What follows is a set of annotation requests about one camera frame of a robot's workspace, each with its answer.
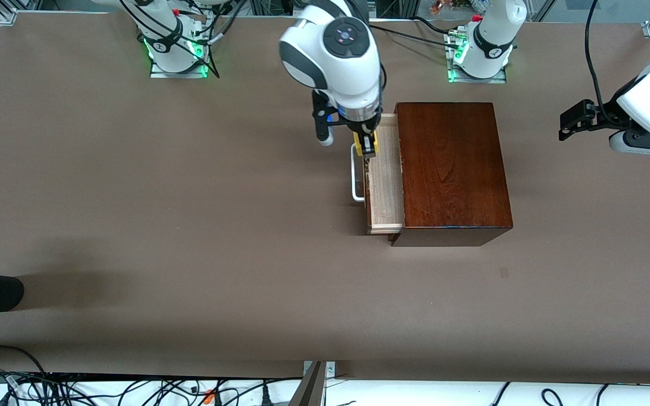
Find metal bracket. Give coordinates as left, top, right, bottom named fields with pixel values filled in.
left=288, top=361, right=337, bottom=406

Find black arched cable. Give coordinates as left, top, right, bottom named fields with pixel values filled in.
left=0, top=345, right=49, bottom=377

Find dark brown wooden cabinet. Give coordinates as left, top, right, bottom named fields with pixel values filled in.
left=388, top=102, right=513, bottom=248

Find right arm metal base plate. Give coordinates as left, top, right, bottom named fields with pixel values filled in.
left=150, top=34, right=210, bottom=78

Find brown table cover sheet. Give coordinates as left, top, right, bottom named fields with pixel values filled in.
left=0, top=11, right=650, bottom=379

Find yellow block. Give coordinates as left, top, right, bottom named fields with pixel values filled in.
left=352, top=131, right=380, bottom=158

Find black cable on table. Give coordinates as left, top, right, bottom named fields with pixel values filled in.
left=370, top=23, right=456, bottom=47

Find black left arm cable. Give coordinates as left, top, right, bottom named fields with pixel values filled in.
left=584, top=0, right=626, bottom=113

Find wooden drawer with white handle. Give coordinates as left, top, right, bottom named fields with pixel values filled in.
left=350, top=113, right=406, bottom=236

